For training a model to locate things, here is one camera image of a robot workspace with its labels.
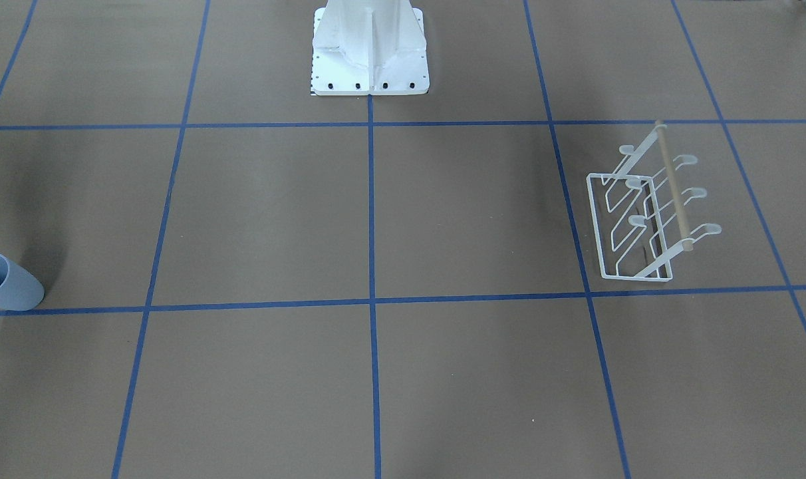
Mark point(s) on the light blue plastic cup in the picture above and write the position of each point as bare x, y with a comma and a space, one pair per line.
19, 289

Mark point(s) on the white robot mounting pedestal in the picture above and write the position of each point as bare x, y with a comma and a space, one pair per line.
369, 48

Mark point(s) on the white wire cup rack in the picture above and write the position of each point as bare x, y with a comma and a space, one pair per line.
639, 211

